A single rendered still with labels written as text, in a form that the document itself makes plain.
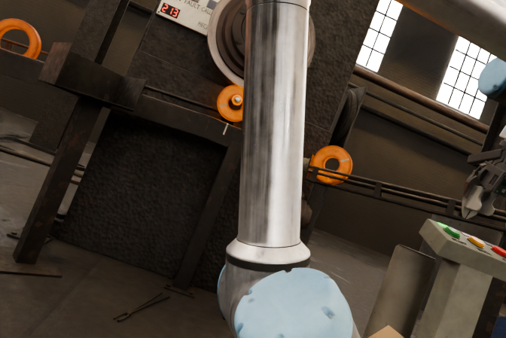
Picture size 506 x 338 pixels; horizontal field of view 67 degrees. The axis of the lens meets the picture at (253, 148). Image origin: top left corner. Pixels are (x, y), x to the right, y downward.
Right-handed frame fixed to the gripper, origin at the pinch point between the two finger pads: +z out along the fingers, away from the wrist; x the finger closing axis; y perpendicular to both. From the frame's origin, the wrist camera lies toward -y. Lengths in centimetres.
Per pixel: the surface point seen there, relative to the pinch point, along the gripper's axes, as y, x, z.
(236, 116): -73, -58, 17
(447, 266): 2.3, 2.5, 14.6
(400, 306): -1.6, 0.9, 33.0
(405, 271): -6.0, -0.7, 24.3
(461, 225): -204, 169, 59
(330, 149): -59, -19, 11
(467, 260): 5.5, 3.3, 9.9
